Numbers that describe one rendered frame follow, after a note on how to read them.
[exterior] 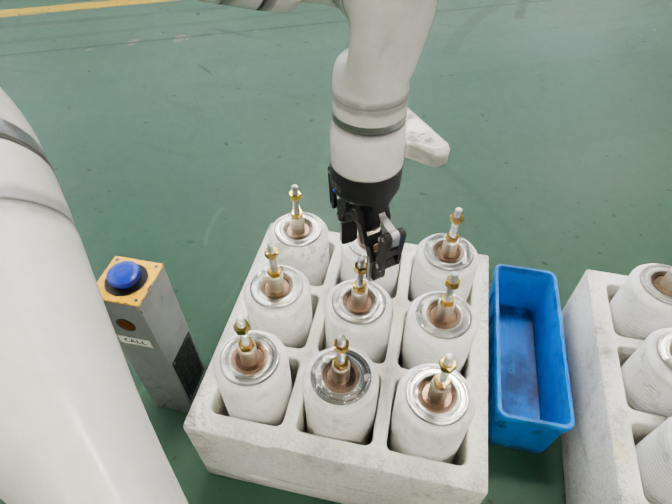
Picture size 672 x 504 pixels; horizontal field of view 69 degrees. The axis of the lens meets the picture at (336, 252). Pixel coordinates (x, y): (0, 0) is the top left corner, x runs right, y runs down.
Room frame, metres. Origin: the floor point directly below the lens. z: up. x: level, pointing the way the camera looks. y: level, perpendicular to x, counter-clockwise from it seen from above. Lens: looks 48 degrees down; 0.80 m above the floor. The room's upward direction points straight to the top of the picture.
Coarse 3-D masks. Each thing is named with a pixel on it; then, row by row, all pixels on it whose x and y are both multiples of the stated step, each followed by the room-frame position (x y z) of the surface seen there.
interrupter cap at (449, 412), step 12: (420, 372) 0.29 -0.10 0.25; (432, 372) 0.29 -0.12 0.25; (408, 384) 0.28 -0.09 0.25; (420, 384) 0.28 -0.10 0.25; (456, 384) 0.28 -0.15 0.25; (408, 396) 0.26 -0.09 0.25; (420, 396) 0.26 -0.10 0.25; (456, 396) 0.26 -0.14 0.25; (468, 396) 0.26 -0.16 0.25; (420, 408) 0.25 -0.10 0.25; (432, 408) 0.25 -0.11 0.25; (444, 408) 0.25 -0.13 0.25; (456, 408) 0.25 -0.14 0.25; (432, 420) 0.23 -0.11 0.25; (444, 420) 0.23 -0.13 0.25; (456, 420) 0.23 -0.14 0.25
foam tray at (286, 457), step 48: (336, 240) 0.59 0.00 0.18; (480, 288) 0.48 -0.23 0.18; (480, 336) 0.39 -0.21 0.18; (384, 384) 0.31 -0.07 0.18; (480, 384) 0.31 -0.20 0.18; (192, 432) 0.25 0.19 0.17; (240, 432) 0.25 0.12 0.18; (288, 432) 0.25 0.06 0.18; (384, 432) 0.25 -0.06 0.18; (480, 432) 0.25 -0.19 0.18; (288, 480) 0.23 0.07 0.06; (336, 480) 0.21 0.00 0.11; (384, 480) 0.20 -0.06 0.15; (432, 480) 0.19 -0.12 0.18; (480, 480) 0.19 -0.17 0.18
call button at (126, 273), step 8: (120, 264) 0.40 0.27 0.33; (128, 264) 0.40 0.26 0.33; (136, 264) 0.40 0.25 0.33; (112, 272) 0.39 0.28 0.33; (120, 272) 0.39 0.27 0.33; (128, 272) 0.39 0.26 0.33; (136, 272) 0.39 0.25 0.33; (112, 280) 0.38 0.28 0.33; (120, 280) 0.38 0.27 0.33; (128, 280) 0.38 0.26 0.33; (136, 280) 0.38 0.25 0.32; (120, 288) 0.38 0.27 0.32
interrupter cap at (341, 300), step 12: (348, 288) 0.42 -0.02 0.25; (372, 288) 0.42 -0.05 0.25; (336, 300) 0.40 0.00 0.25; (348, 300) 0.41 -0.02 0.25; (372, 300) 0.40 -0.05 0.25; (384, 300) 0.40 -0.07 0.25; (336, 312) 0.38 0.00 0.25; (348, 312) 0.38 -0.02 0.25; (360, 312) 0.38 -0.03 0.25; (372, 312) 0.38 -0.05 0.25; (360, 324) 0.36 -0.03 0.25
